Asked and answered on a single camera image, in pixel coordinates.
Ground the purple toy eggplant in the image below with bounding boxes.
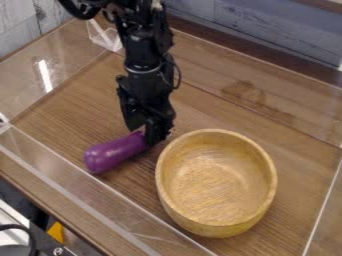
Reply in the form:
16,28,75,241
85,131,149,174

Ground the black cable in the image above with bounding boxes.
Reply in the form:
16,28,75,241
159,54,183,91

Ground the clear acrylic corner bracket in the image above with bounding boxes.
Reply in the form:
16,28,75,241
86,19,123,52

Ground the black device with yellow part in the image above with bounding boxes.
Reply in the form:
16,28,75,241
0,179,102,256

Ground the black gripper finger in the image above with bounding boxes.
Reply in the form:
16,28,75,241
119,95,146,131
145,117,174,146

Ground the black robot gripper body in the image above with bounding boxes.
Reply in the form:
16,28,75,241
117,66,175,123

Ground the brown wooden bowl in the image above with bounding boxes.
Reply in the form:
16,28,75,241
155,129,278,238

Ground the clear acrylic tray enclosure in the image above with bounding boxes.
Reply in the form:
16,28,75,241
0,6,342,256

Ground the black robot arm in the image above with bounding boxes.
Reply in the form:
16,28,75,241
58,0,182,146

